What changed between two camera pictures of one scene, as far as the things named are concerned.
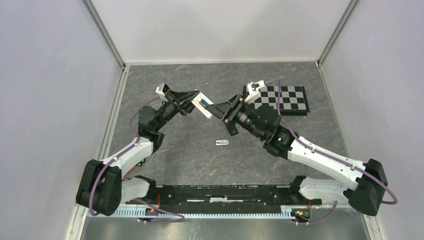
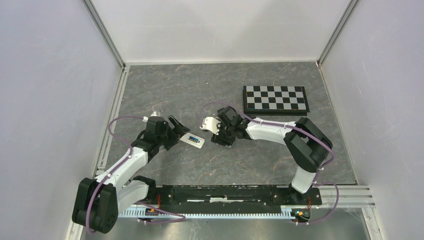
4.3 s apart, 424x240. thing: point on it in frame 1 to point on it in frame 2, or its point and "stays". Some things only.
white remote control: x=201 y=101 to x=194 y=140
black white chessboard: x=293 y=100 stays
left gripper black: x=182 y=97 to x=173 y=140
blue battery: x=204 y=102 to x=193 y=139
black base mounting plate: x=229 y=197 stays
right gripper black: x=225 y=111 to x=220 y=139
